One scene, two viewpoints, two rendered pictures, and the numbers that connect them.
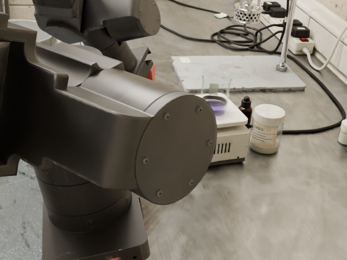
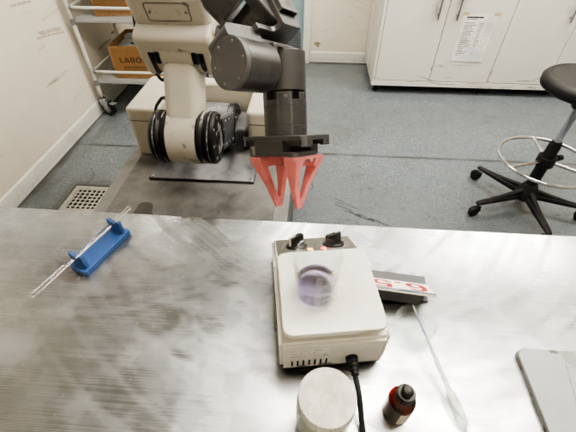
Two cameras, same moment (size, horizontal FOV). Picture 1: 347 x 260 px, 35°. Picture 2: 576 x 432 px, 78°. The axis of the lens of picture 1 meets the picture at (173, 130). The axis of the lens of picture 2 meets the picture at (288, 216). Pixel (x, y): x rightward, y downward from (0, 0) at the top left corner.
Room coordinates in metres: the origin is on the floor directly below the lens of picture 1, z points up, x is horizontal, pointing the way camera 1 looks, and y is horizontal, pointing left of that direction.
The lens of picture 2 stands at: (0.94, -0.31, 1.20)
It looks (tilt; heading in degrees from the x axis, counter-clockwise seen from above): 44 degrees down; 107
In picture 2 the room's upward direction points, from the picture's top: straight up
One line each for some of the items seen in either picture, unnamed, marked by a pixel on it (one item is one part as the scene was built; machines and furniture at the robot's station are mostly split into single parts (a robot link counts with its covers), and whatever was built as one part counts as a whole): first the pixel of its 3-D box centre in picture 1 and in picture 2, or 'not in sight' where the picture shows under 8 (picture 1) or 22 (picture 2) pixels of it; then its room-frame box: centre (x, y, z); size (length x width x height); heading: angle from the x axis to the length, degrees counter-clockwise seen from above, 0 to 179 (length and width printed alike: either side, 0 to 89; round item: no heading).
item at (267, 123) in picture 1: (266, 129); (324, 409); (0.94, -0.18, 0.79); 0.06 x 0.06 x 0.08
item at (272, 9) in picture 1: (274, 12); not in sight; (1.68, -0.28, 0.80); 0.07 x 0.04 x 0.02; 103
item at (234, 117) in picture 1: (206, 110); (327, 289); (0.91, -0.06, 0.83); 0.12 x 0.12 x 0.01; 22
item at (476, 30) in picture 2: not in sight; (473, 38); (1.37, 2.46, 0.40); 0.24 x 0.01 x 0.30; 13
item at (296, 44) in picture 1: (279, 23); not in sight; (1.65, -0.30, 0.77); 0.40 x 0.06 x 0.04; 13
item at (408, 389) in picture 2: (245, 111); (401, 400); (1.02, -0.14, 0.78); 0.03 x 0.03 x 0.07
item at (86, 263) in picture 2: not in sight; (99, 243); (0.53, -0.04, 0.77); 0.10 x 0.03 x 0.04; 84
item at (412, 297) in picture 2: not in sight; (399, 282); (1.00, 0.03, 0.77); 0.09 x 0.06 x 0.04; 8
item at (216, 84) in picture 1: (216, 95); (314, 273); (0.90, -0.07, 0.87); 0.06 x 0.05 x 0.08; 32
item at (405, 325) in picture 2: not in sight; (414, 325); (1.03, -0.03, 0.76); 0.06 x 0.06 x 0.02
